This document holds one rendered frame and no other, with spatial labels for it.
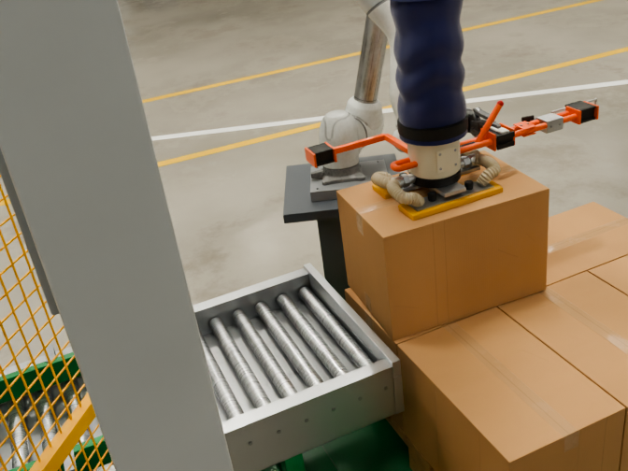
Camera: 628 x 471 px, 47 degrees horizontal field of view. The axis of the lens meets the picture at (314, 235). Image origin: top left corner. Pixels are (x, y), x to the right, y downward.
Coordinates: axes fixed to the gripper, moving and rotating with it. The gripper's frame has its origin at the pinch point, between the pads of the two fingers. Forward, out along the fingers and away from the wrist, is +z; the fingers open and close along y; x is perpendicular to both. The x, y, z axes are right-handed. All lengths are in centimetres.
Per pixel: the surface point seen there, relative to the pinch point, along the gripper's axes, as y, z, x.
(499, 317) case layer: 53, 25, 19
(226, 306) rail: 50, -31, 99
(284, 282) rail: 48, -31, 75
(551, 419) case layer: 53, 72, 36
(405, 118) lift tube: -16.2, 1.3, 36.8
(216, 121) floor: 106, -403, 2
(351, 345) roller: 53, 12, 69
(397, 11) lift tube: -49, 1, 37
